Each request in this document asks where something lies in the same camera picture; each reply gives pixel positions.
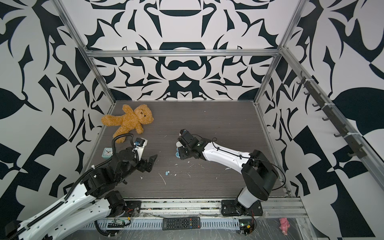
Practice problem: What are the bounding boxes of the black remote control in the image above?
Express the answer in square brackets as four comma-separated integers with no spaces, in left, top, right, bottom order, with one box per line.
[162,217,201,231]

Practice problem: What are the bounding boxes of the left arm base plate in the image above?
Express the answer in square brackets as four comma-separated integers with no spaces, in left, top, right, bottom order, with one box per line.
[121,200,142,218]

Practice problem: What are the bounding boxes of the green alarm clock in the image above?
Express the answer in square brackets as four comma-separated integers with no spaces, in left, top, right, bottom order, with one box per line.
[102,148,113,160]

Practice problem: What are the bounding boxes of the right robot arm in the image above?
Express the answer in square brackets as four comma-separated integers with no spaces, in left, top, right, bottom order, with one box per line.
[177,135,279,212]

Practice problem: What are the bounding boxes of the pink small toy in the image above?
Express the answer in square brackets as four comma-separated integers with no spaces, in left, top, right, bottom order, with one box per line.
[279,218,291,236]

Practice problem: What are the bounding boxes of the green circuit board right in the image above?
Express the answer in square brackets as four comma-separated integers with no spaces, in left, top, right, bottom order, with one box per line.
[240,222,257,236]

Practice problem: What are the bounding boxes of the brown teddy bear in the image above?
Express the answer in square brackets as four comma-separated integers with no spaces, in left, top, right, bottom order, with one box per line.
[101,105,154,138]

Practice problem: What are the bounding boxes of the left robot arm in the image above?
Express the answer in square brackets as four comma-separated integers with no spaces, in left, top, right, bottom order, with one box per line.
[6,148,158,240]

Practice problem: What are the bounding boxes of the circuit board left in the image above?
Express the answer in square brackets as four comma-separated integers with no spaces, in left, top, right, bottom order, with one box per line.
[108,218,131,228]

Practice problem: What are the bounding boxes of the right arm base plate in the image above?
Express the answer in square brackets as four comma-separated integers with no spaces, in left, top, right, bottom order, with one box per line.
[221,200,264,217]

